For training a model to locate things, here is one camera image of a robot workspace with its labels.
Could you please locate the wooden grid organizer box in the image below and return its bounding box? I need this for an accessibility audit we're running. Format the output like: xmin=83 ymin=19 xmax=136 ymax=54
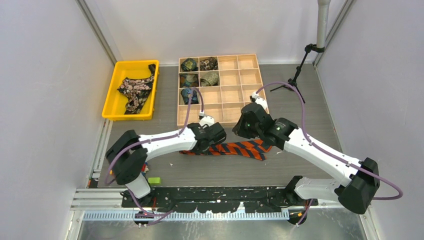
xmin=176 ymin=53 xmax=263 ymax=127

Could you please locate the rolled blue teal tie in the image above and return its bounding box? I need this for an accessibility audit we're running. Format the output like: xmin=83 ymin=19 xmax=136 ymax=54
xmin=180 ymin=88 xmax=199 ymax=105

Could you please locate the orange navy striped tie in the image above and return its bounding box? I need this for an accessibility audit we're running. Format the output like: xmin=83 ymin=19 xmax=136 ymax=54
xmin=179 ymin=139 xmax=272 ymax=161

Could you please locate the rolled green paisley tie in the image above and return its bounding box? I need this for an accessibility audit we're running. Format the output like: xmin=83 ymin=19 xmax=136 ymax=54
xmin=180 ymin=57 xmax=198 ymax=72

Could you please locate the black mini tripod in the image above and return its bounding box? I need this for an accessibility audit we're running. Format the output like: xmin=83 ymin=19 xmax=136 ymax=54
xmin=287 ymin=43 xmax=325 ymax=104

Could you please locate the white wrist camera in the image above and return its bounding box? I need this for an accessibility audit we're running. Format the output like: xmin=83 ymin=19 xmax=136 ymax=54
xmin=250 ymin=92 xmax=268 ymax=111
xmin=198 ymin=112 xmax=215 ymax=127

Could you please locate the rolled beige paisley tie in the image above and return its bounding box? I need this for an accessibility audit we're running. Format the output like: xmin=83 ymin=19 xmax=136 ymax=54
xmin=200 ymin=71 xmax=220 ymax=87

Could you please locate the grey metal pole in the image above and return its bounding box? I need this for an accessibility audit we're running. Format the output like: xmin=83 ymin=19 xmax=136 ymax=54
xmin=315 ymin=0 xmax=331 ymax=53

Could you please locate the yellow plastic bin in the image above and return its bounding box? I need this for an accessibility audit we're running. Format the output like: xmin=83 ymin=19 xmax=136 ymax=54
xmin=101 ymin=59 xmax=160 ymax=121

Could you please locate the colourful toy car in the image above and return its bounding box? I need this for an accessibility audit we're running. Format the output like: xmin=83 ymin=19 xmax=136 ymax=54
xmin=141 ymin=162 xmax=149 ymax=176

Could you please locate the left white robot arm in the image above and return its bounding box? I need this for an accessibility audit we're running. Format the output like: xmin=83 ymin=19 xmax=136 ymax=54
xmin=105 ymin=122 xmax=227 ymax=207

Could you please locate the rolled dark floral tie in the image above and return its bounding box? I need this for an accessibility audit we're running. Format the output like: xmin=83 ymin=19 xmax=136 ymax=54
xmin=199 ymin=56 xmax=219 ymax=71

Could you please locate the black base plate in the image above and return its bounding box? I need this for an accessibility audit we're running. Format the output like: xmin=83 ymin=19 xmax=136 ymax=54
xmin=120 ymin=186 xmax=308 ymax=214

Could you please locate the aluminium front rail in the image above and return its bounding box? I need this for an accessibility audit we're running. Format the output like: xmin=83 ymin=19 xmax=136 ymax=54
xmin=71 ymin=187 xmax=372 ymax=222

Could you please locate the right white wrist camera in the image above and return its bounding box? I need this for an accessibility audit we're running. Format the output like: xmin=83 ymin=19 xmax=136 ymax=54
xmin=250 ymin=92 xmax=268 ymax=111

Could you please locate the rolled blue gold tie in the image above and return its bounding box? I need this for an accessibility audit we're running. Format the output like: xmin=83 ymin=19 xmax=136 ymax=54
xmin=179 ymin=73 xmax=199 ymax=88

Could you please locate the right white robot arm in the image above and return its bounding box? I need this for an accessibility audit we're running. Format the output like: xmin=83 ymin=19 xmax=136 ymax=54
xmin=232 ymin=102 xmax=380 ymax=215

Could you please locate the green block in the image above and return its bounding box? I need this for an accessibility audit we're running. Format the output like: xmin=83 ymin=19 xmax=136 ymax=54
xmin=147 ymin=177 xmax=161 ymax=185

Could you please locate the black pink floral tie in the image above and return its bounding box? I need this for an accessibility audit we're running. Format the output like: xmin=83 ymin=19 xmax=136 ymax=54
xmin=117 ymin=64 xmax=156 ymax=115

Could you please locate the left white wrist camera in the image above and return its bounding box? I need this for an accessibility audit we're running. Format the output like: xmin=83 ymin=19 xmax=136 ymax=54
xmin=198 ymin=112 xmax=215 ymax=127

